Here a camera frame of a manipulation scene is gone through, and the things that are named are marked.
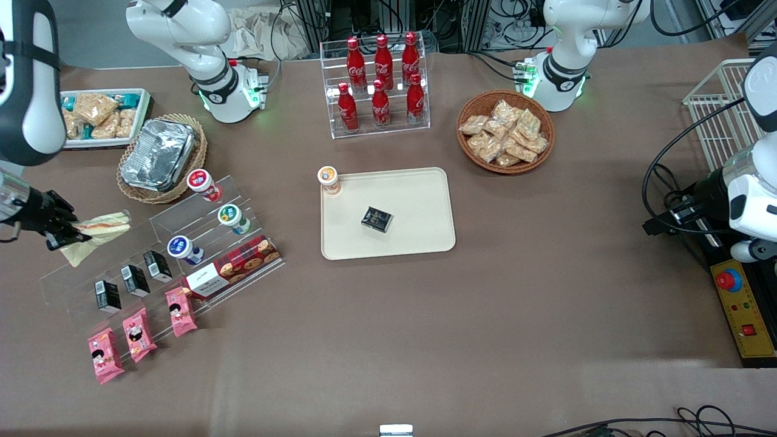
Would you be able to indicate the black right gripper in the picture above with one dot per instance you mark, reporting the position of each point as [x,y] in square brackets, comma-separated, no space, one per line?
[41,210]

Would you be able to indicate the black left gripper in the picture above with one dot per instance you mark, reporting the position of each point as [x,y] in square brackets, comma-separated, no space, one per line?
[706,193]

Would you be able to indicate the triangle sandwich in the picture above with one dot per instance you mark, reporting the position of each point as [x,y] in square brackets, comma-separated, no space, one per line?
[106,229]

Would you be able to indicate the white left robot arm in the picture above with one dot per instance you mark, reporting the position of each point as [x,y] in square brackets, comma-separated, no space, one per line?
[567,36]

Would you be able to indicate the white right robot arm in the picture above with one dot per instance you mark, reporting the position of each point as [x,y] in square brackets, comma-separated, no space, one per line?
[194,36]

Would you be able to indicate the white rectangular tray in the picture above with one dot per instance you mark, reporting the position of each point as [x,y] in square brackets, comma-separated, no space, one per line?
[142,115]

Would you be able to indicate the beige plastic tray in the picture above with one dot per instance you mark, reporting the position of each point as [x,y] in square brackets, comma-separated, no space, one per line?
[419,206]

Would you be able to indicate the clear acrylic stepped stand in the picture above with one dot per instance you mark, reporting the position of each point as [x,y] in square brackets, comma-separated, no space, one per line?
[73,291]

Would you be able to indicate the black box white label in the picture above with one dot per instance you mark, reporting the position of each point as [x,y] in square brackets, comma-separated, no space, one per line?
[135,280]
[108,296]
[158,266]

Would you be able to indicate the teal snack packet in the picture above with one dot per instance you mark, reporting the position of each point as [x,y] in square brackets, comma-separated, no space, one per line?
[68,104]
[88,132]
[127,99]

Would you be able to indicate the clear rice cracker packet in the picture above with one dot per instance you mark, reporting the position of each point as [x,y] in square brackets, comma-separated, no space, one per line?
[529,123]
[106,127]
[74,125]
[507,161]
[126,122]
[537,144]
[521,152]
[473,125]
[496,129]
[507,111]
[95,108]
[484,147]

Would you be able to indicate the blue lid yogurt cup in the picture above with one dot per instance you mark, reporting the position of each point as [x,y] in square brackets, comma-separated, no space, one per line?
[180,247]

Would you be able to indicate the yellow emergency stop box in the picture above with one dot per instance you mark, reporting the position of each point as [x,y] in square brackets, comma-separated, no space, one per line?
[743,309]

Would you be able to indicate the pink snack packet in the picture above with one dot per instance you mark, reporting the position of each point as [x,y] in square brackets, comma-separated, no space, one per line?
[181,312]
[139,335]
[105,357]

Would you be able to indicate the silver foil container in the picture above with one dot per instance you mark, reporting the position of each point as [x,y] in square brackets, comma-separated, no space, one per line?
[158,155]

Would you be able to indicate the red lid yogurt cup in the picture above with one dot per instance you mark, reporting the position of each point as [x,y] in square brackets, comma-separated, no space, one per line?
[200,181]

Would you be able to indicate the oval wicker basket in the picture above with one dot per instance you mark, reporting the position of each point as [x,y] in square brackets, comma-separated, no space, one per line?
[194,164]

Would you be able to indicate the round wicker basket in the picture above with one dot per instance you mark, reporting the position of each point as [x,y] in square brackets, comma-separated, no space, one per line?
[546,121]

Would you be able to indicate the green lid yogurt cup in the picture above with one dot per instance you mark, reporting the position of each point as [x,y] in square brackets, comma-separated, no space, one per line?
[230,215]

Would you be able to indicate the red tartan cookie box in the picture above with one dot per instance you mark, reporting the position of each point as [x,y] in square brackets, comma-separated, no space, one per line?
[237,265]

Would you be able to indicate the orange lid yogurt cup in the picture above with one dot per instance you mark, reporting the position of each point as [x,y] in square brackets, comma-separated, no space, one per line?
[328,177]

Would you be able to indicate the crumpled beige paper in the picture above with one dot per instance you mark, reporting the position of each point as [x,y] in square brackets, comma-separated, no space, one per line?
[261,33]

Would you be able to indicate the red cola bottle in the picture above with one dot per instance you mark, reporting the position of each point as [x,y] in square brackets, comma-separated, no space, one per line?
[348,112]
[383,60]
[356,64]
[411,59]
[380,108]
[415,102]

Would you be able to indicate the clear acrylic bottle rack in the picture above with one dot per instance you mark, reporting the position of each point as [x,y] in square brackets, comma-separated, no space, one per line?
[394,130]

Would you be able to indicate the black box gold print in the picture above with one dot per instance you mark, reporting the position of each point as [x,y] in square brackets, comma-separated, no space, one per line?
[376,219]

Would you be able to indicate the small white box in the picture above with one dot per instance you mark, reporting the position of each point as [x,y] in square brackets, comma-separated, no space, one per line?
[396,431]

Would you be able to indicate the aluminium equipment rack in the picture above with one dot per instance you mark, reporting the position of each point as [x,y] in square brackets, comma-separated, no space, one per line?
[364,15]

